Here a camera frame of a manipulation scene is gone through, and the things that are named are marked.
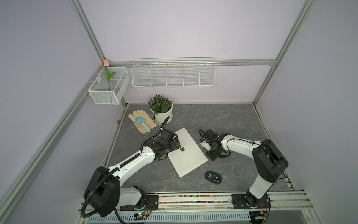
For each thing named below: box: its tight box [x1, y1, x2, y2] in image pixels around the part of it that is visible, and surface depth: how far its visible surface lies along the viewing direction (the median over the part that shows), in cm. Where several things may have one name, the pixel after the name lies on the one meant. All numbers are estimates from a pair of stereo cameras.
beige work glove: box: [128, 109, 158, 135], surface depth 111 cm
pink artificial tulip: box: [103, 59, 117, 91], surface depth 91 cm
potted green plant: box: [145, 94, 174, 126], surface depth 99 cm
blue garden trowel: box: [135, 117, 152, 133], surface depth 107 cm
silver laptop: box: [167, 127, 209, 178], surface depth 91 cm
